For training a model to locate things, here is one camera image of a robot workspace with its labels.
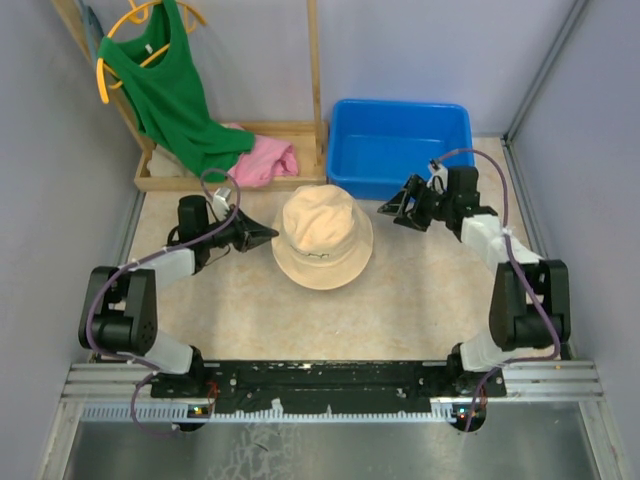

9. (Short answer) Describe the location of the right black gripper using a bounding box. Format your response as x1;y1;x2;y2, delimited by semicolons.
377;175;453;233

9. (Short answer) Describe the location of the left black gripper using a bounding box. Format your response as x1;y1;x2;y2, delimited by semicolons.
202;204;279;253

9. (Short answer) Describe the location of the beige bucket hat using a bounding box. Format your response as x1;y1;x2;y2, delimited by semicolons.
271;184;374;291

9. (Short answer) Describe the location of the blue plastic bin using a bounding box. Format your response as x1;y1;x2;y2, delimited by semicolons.
326;99;472;201

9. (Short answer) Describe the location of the wooden clothes rack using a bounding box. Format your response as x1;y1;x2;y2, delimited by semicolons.
51;1;328;193

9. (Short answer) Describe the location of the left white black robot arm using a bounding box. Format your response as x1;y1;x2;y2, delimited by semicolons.
78;189;278;398

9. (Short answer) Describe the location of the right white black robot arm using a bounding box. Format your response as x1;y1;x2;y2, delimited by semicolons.
378;163;571;397

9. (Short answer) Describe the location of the pink crumpled garment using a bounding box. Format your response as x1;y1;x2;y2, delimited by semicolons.
229;135;299;188

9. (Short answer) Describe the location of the green tank top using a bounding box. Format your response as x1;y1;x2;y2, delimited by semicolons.
98;1;255;176

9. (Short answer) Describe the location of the yellow clothes hanger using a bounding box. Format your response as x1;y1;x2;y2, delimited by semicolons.
95;0;208;105

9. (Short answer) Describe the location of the teal clothes hanger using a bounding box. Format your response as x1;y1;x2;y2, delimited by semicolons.
80;2;104;65

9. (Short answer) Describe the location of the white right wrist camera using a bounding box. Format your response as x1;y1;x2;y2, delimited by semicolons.
427;159;448;194

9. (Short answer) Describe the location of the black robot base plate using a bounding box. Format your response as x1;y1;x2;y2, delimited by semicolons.
151;355;506;429

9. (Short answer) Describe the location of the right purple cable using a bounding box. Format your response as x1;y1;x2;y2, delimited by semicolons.
429;148;562;434

